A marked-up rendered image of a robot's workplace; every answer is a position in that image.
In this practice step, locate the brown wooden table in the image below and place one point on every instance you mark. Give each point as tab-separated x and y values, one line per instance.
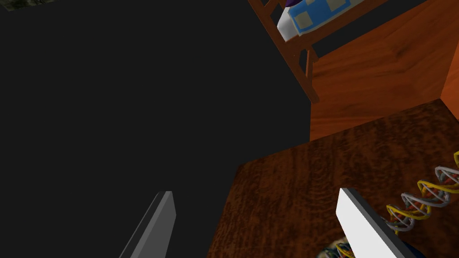
304	190

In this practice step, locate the wooden bed with blue blanket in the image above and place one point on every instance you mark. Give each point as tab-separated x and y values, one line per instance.
308	32

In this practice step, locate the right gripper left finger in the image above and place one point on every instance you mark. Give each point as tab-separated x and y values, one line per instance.
154	229

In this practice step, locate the yellow and grey helix model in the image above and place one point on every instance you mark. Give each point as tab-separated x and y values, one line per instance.
419	200

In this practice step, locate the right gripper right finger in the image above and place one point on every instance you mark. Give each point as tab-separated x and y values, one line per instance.
365	229

